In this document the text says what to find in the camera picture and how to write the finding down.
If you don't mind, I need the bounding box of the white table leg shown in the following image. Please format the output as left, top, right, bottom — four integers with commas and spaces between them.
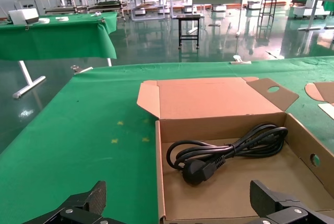
12, 60, 46, 99

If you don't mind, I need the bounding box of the green tablecloth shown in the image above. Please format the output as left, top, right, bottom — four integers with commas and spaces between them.
0, 55, 334, 224

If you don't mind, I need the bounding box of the green cloth on neighbouring table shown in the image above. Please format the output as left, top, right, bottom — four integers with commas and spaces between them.
0, 11, 118, 62

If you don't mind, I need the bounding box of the cardboard box with round hole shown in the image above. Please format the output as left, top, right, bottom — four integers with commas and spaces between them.
137, 77, 334, 222

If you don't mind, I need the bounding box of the white boxy appliance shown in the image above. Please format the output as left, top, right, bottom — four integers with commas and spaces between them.
7, 8, 40, 26

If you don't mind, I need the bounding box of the metal tablecloth clamp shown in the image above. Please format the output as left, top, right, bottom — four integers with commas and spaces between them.
70, 65, 94, 75
230, 55, 253, 65

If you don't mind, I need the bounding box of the black power cord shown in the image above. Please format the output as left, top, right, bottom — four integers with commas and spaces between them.
166, 122, 289, 186

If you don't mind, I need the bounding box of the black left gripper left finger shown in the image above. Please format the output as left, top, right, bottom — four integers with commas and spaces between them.
22, 181, 118, 224

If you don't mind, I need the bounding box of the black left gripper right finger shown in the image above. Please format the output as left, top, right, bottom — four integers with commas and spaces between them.
245, 179, 334, 224

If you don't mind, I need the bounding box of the cardboard box with rounded tabs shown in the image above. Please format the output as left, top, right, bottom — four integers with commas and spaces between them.
304, 81, 334, 120

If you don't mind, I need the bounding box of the black metal stool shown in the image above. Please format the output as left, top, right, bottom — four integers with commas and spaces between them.
175, 14, 202, 50

